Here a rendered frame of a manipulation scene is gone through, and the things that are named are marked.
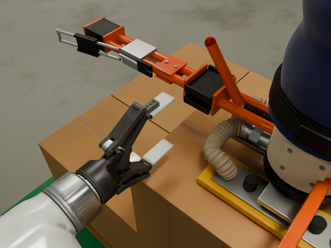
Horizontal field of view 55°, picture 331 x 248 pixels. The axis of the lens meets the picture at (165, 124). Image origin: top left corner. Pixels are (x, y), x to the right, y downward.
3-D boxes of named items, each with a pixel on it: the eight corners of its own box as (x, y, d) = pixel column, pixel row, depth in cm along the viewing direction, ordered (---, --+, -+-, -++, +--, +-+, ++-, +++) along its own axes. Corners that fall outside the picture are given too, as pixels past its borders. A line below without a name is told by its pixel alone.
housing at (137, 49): (158, 61, 83) (158, 46, 80) (140, 74, 80) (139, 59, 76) (139, 51, 86) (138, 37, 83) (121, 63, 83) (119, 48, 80)
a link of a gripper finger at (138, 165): (123, 172, 57) (119, 179, 57) (155, 168, 66) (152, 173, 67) (108, 161, 58) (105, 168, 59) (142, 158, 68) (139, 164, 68)
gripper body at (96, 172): (68, 163, 53) (110, 131, 57) (78, 190, 59) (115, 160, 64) (98, 188, 49) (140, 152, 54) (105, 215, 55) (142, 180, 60)
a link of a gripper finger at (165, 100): (138, 113, 58) (137, 110, 57) (163, 94, 61) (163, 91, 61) (150, 121, 56) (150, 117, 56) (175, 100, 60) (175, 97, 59)
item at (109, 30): (126, 42, 89) (124, 25, 86) (106, 53, 85) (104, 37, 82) (105, 31, 93) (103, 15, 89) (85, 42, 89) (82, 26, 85)
